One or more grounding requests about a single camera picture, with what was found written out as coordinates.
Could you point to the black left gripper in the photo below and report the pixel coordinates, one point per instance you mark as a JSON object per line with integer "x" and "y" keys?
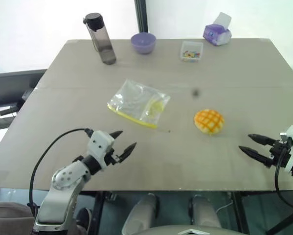
{"x": 113, "y": 158}

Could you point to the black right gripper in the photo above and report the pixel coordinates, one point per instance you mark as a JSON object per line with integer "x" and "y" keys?
{"x": 279, "y": 150}

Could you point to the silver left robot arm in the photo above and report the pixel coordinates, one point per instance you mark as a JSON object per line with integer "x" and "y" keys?
{"x": 63, "y": 178}

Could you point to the clear yellow-zip plastic bag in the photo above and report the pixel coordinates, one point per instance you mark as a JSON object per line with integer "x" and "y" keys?
{"x": 136, "y": 102}

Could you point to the yellow pineapple bun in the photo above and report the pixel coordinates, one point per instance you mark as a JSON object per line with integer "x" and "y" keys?
{"x": 209, "y": 122}

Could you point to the black table leg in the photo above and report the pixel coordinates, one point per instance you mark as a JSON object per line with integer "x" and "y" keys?
{"x": 240, "y": 213}

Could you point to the grey rounded robot leg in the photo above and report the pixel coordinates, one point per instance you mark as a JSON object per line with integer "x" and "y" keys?
{"x": 142, "y": 213}
{"x": 206, "y": 211}

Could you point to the purple bowl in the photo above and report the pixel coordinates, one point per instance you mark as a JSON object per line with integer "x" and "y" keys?
{"x": 143, "y": 44}

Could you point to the smoky grey water bottle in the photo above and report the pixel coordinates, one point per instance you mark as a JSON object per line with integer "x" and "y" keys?
{"x": 103, "y": 41}

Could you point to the clear box of colourful bits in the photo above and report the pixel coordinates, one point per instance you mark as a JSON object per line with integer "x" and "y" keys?
{"x": 191, "y": 52}

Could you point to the purple tissue pack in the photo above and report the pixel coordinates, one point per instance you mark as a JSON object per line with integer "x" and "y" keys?
{"x": 216, "y": 34}

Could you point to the dark grey side furniture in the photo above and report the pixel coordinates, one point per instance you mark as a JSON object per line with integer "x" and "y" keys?
{"x": 11, "y": 88}

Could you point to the brown-grey rounded cushion shape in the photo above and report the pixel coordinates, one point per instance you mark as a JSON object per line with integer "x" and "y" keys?
{"x": 9, "y": 218}

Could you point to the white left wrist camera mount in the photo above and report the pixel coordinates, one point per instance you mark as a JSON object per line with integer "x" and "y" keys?
{"x": 99, "y": 143}

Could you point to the dark window frame post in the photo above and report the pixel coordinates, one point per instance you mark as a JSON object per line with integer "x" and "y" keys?
{"x": 141, "y": 14}

